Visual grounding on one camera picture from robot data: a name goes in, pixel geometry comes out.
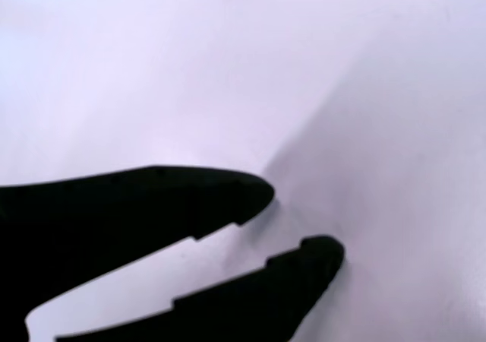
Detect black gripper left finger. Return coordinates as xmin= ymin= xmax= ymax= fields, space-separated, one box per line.
xmin=0 ymin=164 xmax=276 ymax=342

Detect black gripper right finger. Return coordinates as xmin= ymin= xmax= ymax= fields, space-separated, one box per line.
xmin=55 ymin=235 xmax=346 ymax=342

